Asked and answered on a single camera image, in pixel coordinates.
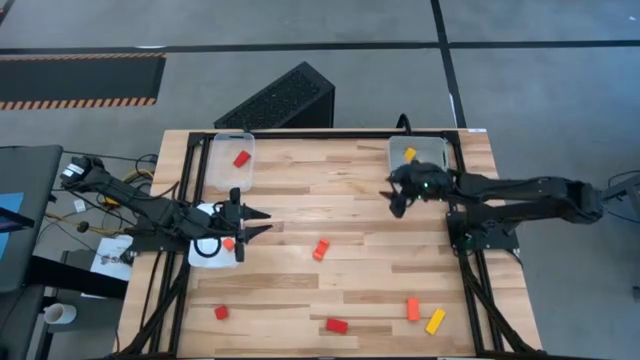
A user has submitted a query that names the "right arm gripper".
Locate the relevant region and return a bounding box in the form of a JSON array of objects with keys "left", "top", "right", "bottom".
[{"left": 378, "top": 160, "right": 454, "bottom": 220}]

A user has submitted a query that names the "white plastic bin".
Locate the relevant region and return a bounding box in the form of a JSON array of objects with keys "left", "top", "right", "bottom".
[{"left": 187, "top": 202, "right": 243, "bottom": 270}]

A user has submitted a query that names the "black hazard-striped floor mat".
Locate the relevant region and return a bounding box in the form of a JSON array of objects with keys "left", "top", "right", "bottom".
[{"left": 0, "top": 52, "right": 168, "bottom": 112}]

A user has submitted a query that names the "black aluminium table frame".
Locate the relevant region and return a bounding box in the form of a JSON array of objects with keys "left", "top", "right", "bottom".
[{"left": 117, "top": 130, "right": 544, "bottom": 359}]

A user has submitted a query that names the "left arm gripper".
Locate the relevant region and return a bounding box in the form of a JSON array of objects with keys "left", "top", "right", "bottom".
[{"left": 207, "top": 187, "right": 275, "bottom": 264}]

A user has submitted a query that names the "dark grey side table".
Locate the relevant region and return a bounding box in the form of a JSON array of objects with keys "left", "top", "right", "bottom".
[{"left": 0, "top": 144, "right": 64, "bottom": 294}]

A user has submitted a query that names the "light grey plastic bin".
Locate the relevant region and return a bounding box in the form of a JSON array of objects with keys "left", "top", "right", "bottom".
[{"left": 388, "top": 135, "right": 450, "bottom": 182}]

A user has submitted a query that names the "white printed paper sheet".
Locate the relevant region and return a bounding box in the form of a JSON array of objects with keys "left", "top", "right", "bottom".
[{"left": 90, "top": 234, "right": 135, "bottom": 282}]

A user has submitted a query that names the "white paper cup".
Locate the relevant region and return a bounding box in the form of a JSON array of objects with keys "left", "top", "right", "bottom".
[{"left": 43, "top": 302, "right": 78, "bottom": 326}]

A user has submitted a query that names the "black perforated computer case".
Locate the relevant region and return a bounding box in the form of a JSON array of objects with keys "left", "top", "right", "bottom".
[{"left": 213, "top": 60, "right": 336, "bottom": 130}]

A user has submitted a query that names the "clear plastic bin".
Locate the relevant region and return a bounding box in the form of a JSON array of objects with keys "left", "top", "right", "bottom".
[{"left": 207, "top": 131, "right": 256, "bottom": 193}]

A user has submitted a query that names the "grey tripod stand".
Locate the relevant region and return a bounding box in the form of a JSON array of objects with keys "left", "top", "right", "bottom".
[{"left": 591, "top": 171, "right": 640, "bottom": 224}]

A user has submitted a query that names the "long yellow block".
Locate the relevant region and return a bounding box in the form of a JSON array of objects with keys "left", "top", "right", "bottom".
[{"left": 424, "top": 307, "right": 447, "bottom": 336}]

